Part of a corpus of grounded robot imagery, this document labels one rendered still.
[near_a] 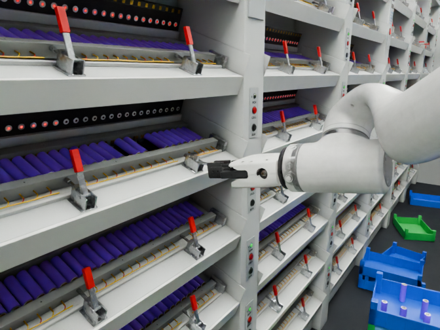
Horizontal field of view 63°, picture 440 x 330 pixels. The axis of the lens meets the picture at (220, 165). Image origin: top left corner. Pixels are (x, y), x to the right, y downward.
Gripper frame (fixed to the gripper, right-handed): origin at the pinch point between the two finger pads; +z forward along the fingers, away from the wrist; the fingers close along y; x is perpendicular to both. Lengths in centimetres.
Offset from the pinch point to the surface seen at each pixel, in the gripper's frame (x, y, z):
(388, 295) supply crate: -60, 67, -15
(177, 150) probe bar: 4.5, -0.8, 9.9
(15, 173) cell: 6.6, -32.3, 14.3
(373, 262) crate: -88, 149, 12
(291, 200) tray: -21, 47, 9
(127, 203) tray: -1.6, -19.9, 5.1
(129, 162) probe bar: 4.4, -13.8, 10.2
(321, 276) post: -67, 86, 17
